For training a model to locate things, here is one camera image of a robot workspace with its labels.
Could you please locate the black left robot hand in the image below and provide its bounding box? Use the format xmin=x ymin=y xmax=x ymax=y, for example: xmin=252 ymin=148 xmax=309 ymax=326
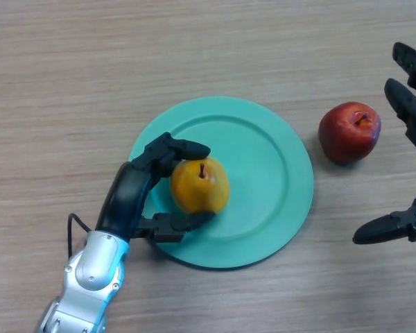
xmin=95 ymin=131 xmax=216 ymax=244

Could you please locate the yellow pear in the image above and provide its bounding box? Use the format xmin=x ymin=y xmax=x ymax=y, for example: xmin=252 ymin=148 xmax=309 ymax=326
xmin=170 ymin=156 xmax=230 ymax=215

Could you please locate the green round plate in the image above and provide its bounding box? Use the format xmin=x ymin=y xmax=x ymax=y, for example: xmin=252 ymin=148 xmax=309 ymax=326
xmin=128 ymin=96 xmax=314 ymax=271

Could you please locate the red apple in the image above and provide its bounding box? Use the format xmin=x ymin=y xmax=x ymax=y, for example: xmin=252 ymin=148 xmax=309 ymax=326
xmin=318 ymin=101 xmax=382 ymax=164

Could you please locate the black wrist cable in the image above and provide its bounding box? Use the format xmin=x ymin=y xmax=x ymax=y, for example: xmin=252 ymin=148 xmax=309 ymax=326
xmin=67 ymin=213 xmax=92 ymax=259

